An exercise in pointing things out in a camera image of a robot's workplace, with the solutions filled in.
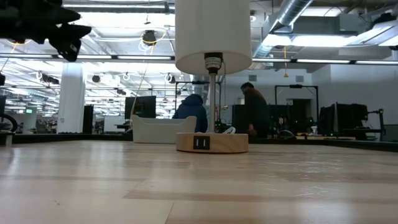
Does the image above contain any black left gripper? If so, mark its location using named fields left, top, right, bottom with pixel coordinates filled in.
left=0, top=0, right=92, bottom=62

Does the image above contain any white building pillar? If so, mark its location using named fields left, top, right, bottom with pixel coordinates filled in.
left=57, top=63, right=86, bottom=134

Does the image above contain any black tall cabinet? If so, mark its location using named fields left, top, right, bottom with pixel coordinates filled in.
left=82, top=105, right=94, bottom=134

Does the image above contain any black monitor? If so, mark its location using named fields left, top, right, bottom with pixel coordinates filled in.
left=124, top=95, right=157, bottom=120

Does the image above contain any white plastic bin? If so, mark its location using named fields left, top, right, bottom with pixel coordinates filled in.
left=131, top=114, right=197, bottom=144

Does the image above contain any person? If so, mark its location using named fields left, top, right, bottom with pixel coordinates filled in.
left=239, top=82, right=271, bottom=139
left=172, top=93, right=208, bottom=134

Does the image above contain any white shade wooden base lamp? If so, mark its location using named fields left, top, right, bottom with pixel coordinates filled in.
left=174, top=0, right=253, bottom=154

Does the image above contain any black workstation equipment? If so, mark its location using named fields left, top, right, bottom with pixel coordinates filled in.
left=320, top=102, right=386, bottom=141

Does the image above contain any black ceiling cable reel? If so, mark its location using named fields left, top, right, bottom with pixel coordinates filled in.
left=142, top=29, right=157, bottom=47

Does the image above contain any black curved cable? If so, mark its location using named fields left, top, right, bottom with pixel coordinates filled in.
left=0, top=113, right=19, bottom=133

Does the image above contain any black aluminium table frame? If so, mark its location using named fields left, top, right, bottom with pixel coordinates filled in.
left=0, top=133, right=398, bottom=152

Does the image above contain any yellow hanging pendant cord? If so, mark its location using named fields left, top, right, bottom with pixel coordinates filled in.
left=282, top=45, right=289, bottom=78

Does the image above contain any silver ventilation duct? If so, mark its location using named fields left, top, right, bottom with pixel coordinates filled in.
left=253, top=0, right=313, bottom=58

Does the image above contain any black metal rig frame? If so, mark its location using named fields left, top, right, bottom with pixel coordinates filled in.
left=274, top=84, right=319, bottom=138

